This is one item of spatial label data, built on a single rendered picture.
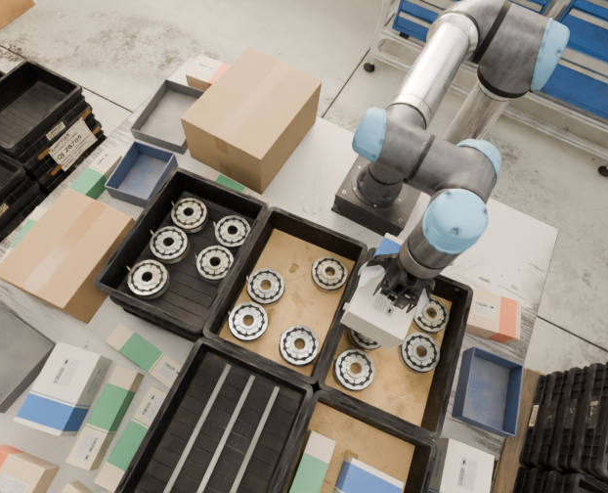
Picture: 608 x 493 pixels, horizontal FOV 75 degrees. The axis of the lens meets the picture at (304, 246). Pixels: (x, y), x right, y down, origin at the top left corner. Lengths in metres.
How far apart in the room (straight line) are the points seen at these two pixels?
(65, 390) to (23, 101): 1.40
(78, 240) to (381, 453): 0.97
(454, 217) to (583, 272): 2.16
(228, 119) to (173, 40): 1.83
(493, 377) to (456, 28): 0.96
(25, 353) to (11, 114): 1.16
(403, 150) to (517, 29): 0.39
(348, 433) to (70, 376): 0.71
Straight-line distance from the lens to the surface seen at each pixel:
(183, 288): 1.14
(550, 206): 2.78
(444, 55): 0.78
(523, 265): 1.55
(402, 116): 0.63
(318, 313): 1.10
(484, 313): 1.32
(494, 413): 1.35
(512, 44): 0.91
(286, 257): 1.15
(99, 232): 1.24
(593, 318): 2.59
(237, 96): 1.41
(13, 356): 1.38
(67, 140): 2.07
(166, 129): 1.61
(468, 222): 0.54
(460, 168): 0.61
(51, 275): 1.23
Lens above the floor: 1.88
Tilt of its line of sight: 64 degrees down
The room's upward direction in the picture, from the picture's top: 12 degrees clockwise
